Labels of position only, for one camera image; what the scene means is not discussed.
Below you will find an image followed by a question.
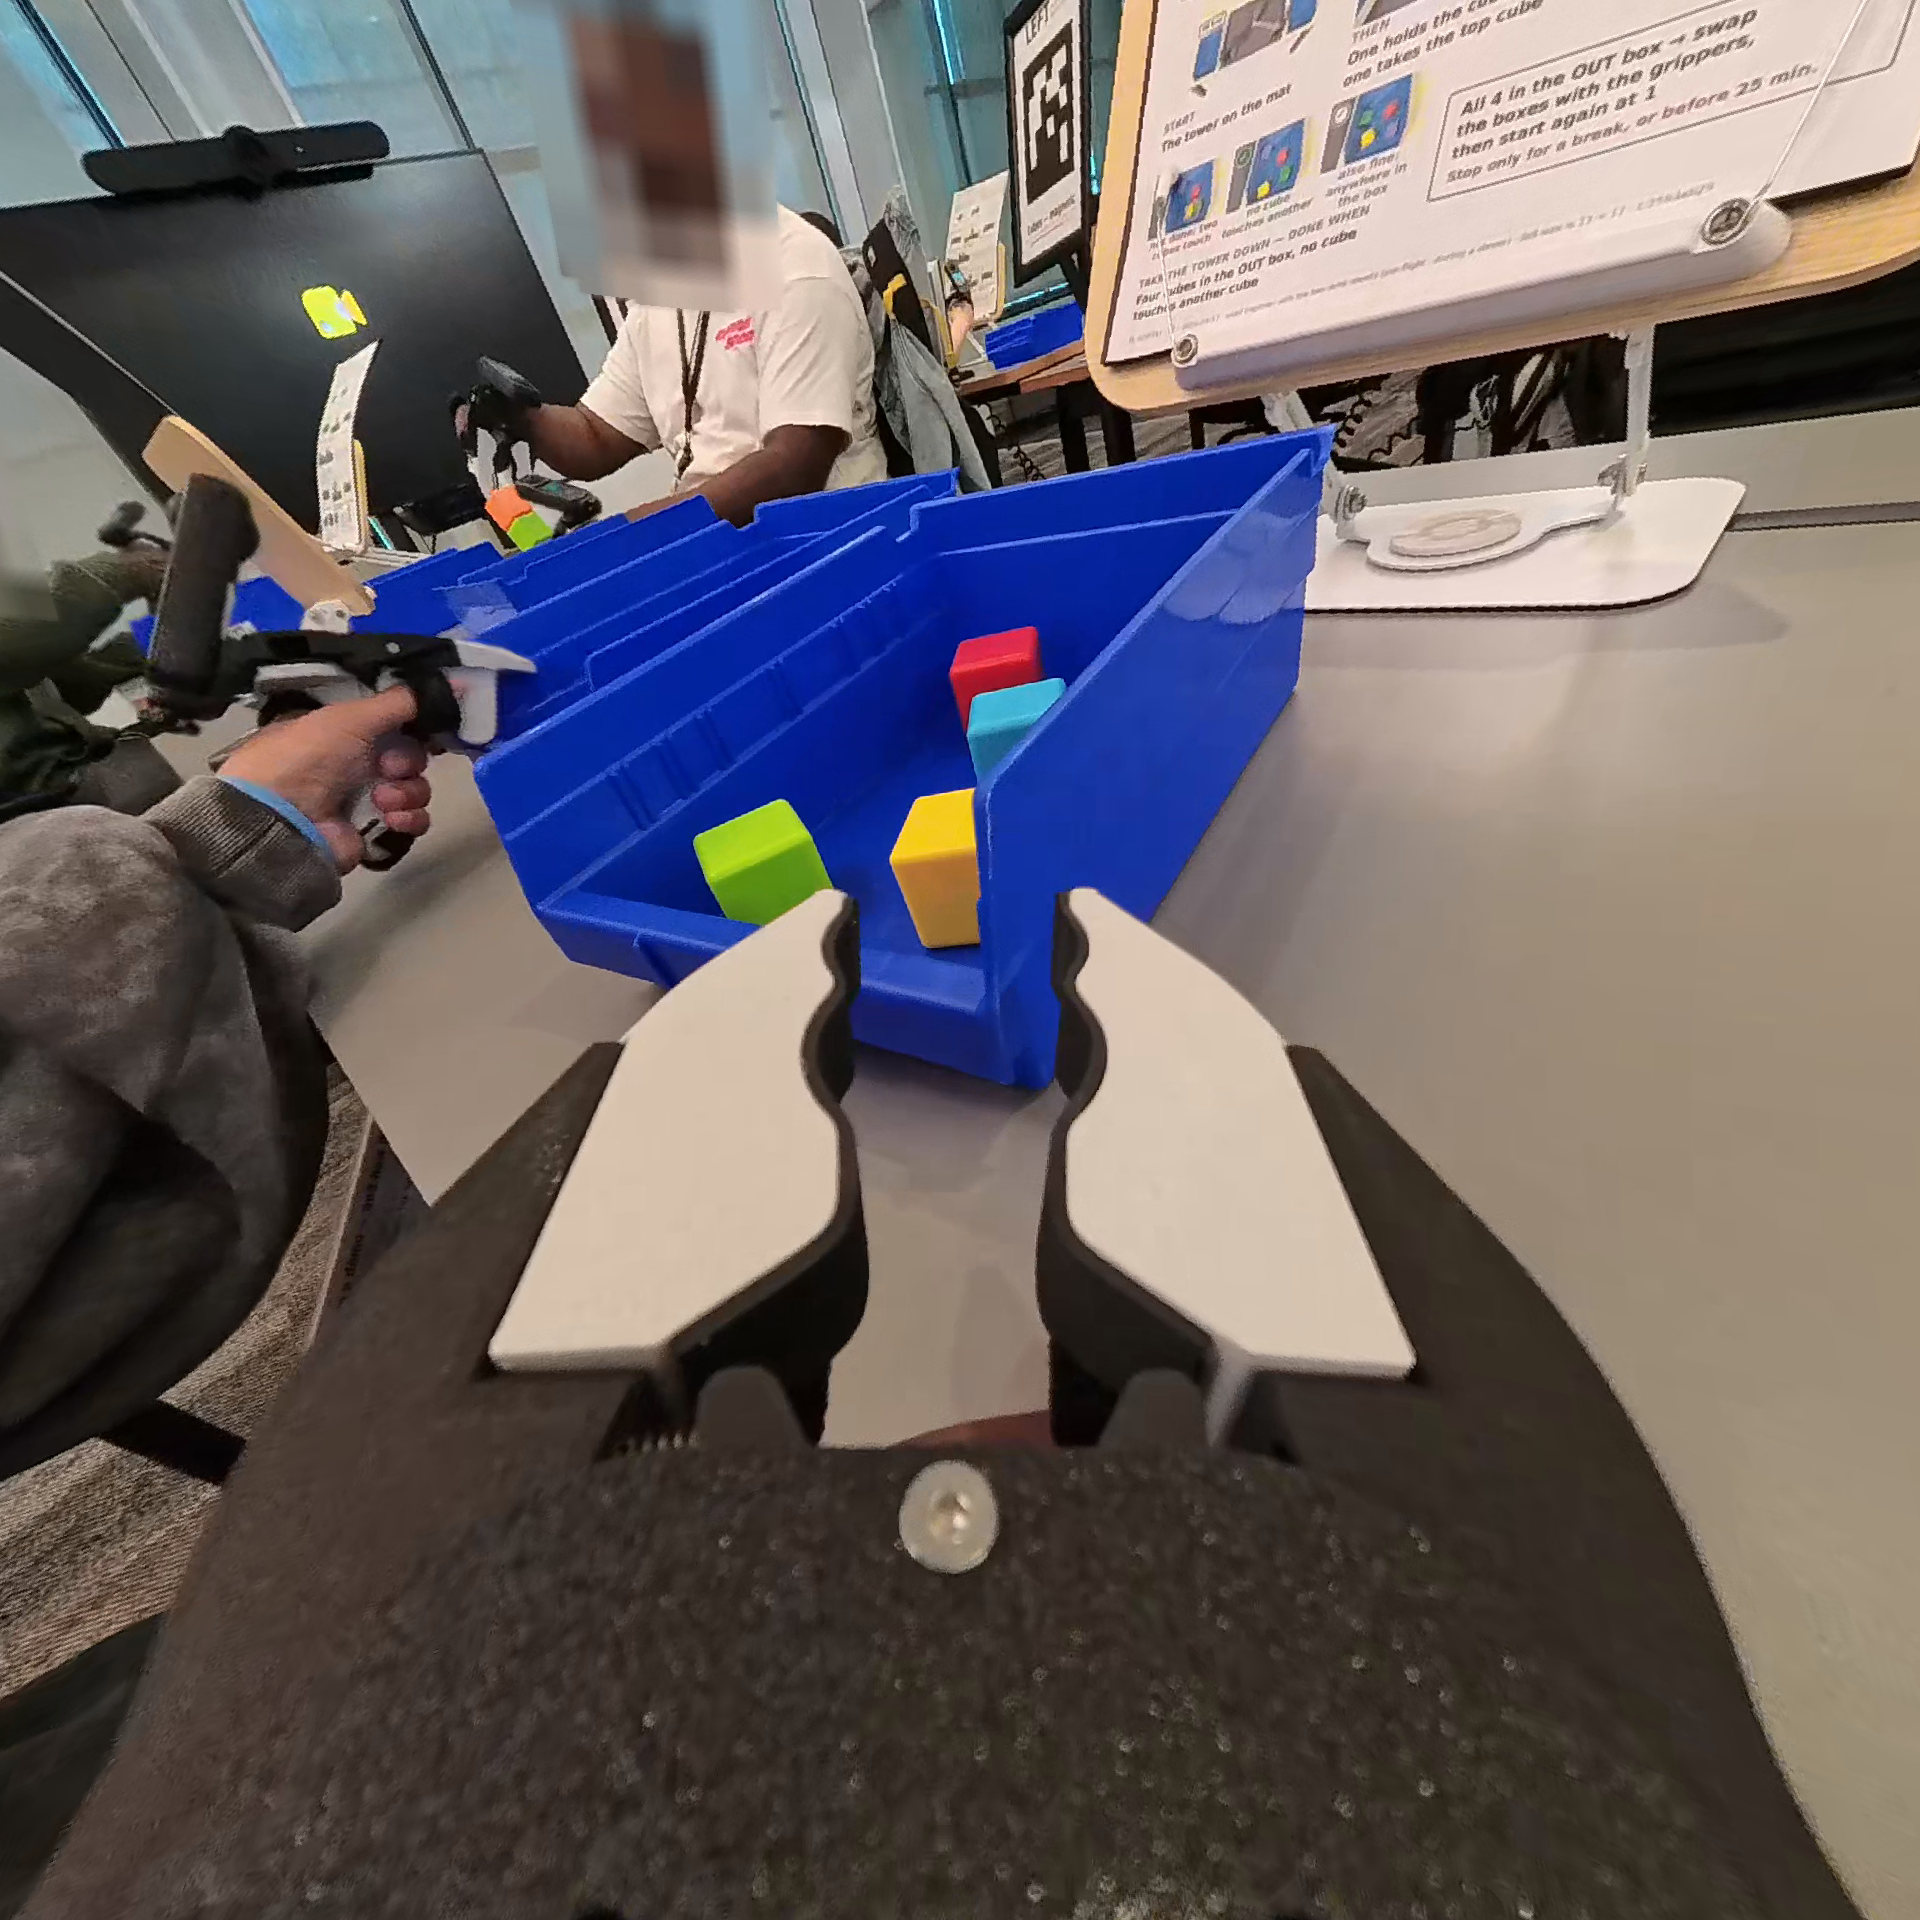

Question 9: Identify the small wooden board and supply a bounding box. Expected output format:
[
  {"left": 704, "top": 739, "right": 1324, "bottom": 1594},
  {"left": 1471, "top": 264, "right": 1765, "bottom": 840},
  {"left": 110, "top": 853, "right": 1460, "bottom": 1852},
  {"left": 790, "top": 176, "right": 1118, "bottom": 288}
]
[{"left": 139, "top": 415, "right": 375, "bottom": 614}]

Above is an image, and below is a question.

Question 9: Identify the person's left forearm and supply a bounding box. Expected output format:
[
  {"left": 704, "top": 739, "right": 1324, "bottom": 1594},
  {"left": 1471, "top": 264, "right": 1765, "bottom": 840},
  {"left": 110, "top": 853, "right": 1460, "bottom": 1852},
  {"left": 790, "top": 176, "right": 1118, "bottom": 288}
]
[{"left": 0, "top": 778, "right": 348, "bottom": 1440}]

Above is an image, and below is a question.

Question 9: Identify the grey desk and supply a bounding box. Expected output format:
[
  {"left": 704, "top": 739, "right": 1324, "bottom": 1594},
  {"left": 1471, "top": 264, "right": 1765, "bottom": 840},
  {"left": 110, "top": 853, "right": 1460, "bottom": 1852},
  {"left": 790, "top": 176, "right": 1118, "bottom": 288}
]
[{"left": 299, "top": 406, "right": 1920, "bottom": 1920}]

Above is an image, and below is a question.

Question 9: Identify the printed standing card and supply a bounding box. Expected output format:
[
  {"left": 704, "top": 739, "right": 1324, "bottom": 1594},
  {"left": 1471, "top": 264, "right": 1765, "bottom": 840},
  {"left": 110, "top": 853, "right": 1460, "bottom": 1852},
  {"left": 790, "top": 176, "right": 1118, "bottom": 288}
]
[{"left": 310, "top": 343, "right": 379, "bottom": 553}]

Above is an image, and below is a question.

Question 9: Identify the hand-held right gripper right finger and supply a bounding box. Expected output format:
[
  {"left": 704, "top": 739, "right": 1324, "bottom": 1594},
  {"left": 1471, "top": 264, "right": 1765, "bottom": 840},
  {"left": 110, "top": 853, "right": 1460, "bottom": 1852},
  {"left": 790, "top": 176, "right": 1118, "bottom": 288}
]
[{"left": 1034, "top": 891, "right": 1416, "bottom": 1385}]

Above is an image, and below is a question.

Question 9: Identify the person's left hand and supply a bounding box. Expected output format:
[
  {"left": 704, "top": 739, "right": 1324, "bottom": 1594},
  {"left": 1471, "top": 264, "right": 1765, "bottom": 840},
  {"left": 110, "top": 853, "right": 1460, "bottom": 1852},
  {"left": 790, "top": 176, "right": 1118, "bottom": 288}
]
[{"left": 216, "top": 682, "right": 434, "bottom": 873}]

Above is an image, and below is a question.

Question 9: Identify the blue denim jacket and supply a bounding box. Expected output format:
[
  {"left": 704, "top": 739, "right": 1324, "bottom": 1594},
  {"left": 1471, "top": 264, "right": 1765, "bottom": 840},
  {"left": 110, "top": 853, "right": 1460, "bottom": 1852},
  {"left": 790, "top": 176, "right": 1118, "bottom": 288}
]
[{"left": 858, "top": 222, "right": 990, "bottom": 496}]

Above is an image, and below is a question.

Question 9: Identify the red cube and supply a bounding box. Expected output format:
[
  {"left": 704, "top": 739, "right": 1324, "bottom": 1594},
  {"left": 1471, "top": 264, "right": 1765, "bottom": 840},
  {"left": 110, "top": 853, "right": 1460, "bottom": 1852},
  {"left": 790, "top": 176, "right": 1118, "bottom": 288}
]
[{"left": 947, "top": 627, "right": 1045, "bottom": 731}]

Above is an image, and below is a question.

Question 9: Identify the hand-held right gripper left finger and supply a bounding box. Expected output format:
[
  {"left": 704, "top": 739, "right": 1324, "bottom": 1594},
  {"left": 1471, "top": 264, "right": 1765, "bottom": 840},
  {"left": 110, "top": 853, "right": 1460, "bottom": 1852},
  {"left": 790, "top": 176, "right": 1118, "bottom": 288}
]
[{"left": 488, "top": 891, "right": 869, "bottom": 1379}]

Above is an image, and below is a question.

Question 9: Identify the black white marker sign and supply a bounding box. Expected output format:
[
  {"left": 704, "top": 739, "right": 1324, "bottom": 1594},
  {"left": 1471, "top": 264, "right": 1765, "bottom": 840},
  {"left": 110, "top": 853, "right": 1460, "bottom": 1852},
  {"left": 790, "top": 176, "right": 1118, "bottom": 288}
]
[{"left": 1001, "top": 0, "right": 1087, "bottom": 271}]

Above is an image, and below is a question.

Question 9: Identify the printed instruction sheet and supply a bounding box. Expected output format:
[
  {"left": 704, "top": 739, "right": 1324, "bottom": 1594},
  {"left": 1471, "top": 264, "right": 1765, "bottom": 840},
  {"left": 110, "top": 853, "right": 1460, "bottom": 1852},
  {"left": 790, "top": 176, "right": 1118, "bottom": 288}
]
[{"left": 1104, "top": 0, "right": 1920, "bottom": 371}]

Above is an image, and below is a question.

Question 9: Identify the black webcam bar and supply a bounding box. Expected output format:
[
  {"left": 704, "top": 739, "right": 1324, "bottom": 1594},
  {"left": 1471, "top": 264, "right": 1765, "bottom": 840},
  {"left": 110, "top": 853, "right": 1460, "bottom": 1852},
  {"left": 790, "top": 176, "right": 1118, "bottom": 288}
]
[{"left": 82, "top": 123, "right": 389, "bottom": 193}]

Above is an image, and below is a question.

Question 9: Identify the yellow cube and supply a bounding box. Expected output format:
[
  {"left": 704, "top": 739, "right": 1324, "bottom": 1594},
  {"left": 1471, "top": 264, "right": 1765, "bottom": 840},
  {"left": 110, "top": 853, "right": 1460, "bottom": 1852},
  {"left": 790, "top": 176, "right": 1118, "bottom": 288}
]
[{"left": 889, "top": 788, "right": 980, "bottom": 952}]

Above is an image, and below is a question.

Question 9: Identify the cyan cube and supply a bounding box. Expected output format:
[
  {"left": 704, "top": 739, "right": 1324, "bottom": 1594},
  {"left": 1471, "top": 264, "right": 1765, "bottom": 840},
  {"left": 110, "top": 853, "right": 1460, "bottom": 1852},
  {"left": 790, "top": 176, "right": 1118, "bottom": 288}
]
[{"left": 965, "top": 677, "right": 1066, "bottom": 779}]

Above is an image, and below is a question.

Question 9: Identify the large black monitor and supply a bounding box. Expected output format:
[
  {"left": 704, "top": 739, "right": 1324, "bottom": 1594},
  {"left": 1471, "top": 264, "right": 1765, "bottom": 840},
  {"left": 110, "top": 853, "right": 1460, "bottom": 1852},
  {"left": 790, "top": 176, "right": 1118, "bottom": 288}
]
[{"left": 0, "top": 153, "right": 586, "bottom": 525}]

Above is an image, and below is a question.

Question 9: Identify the blue wristband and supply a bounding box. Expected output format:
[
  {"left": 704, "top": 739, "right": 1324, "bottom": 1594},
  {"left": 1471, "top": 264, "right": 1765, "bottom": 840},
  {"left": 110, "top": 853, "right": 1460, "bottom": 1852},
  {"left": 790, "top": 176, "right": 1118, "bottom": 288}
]
[{"left": 223, "top": 778, "right": 341, "bottom": 866}]

